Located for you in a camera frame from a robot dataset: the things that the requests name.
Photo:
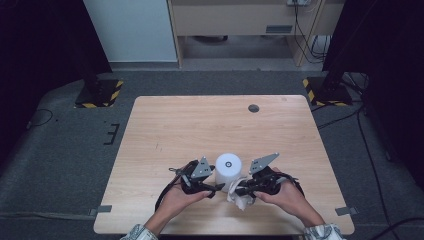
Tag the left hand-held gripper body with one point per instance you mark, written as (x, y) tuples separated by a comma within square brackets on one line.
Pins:
[(198, 175)]

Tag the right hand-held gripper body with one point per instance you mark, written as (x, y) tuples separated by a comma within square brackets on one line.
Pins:
[(266, 180)]

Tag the beige cloth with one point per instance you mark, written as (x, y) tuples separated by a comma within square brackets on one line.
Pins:
[(238, 198)]

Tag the white cylindrical bottle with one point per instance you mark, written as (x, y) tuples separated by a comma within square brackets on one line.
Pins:
[(228, 170)]

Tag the person's right hand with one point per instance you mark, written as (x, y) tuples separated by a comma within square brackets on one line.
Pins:
[(286, 196)]

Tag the person's left hand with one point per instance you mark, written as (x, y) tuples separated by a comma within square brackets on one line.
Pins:
[(181, 201)]

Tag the grey round table grommet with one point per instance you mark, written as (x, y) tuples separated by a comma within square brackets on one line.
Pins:
[(253, 108)]

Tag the grey tape strip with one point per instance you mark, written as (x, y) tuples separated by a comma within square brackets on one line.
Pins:
[(346, 210), (101, 210)]

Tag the striped black stand base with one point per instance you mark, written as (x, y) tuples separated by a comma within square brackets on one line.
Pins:
[(328, 93), (98, 94)]

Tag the light wooden desk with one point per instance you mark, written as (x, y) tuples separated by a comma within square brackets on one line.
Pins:
[(233, 20)]

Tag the white cabinet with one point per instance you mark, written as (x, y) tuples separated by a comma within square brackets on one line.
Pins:
[(130, 30)]

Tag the dark curtain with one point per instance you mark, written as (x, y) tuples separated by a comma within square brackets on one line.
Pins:
[(43, 60), (383, 66)]

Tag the white power strip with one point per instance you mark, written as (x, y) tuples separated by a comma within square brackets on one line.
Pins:
[(298, 2)]

